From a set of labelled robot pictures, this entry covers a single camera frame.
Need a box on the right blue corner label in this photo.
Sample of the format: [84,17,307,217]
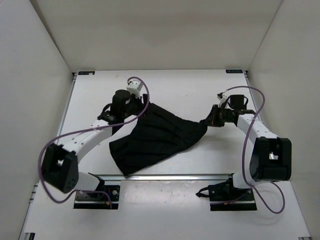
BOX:
[225,69,243,74]

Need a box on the black pleated skirt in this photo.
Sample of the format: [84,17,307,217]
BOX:
[109,103,208,176]

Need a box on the left blue corner label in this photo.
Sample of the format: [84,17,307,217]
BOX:
[77,71,95,76]

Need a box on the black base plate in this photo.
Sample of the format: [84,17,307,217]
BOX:
[73,181,121,210]
[208,182,257,212]

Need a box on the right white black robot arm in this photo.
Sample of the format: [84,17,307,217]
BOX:
[196,93,292,204]

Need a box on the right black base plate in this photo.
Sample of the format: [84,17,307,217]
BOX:
[208,182,257,212]

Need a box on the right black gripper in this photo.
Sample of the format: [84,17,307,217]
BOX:
[202,105,231,128]

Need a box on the blue corner label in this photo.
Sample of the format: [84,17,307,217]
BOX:
[225,69,243,74]
[77,71,95,76]

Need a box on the aluminium table frame rail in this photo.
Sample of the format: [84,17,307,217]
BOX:
[46,172,282,181]

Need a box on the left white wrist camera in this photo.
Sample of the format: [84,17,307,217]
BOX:
[126,79,143,99]

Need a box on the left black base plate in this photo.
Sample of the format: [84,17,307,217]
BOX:
[73,181,121,210]

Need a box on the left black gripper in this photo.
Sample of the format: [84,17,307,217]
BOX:
[124,91,156,117]

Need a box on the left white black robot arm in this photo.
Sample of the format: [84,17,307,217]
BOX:
[38,89,150,199]

